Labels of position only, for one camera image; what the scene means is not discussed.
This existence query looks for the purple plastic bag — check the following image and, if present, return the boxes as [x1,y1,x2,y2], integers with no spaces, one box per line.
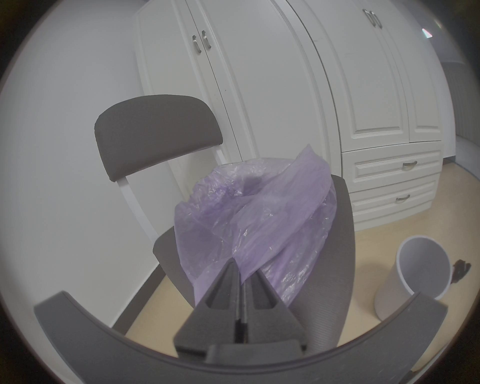
[174,143,337,307]

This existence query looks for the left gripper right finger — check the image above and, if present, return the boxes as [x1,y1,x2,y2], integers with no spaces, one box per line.
[241,270,308,352]

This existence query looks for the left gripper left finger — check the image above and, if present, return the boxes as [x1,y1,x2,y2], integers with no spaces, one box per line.
[173,259,241,357]

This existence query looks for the white trash bin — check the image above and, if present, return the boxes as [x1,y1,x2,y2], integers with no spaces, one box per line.
[374,235,453,321]

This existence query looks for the grey curtain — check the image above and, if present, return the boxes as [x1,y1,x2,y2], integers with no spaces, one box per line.
[446,69,479,141]

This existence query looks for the white chair with grey padding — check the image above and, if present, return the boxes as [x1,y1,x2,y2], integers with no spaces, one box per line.
[94,94,356,347]

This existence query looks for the crumpled black plastic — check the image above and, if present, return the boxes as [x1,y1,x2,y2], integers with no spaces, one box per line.
[452,259,472,284]

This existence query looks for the white wardrobe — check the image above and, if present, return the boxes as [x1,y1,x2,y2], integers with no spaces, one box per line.
[134,0,443,232]

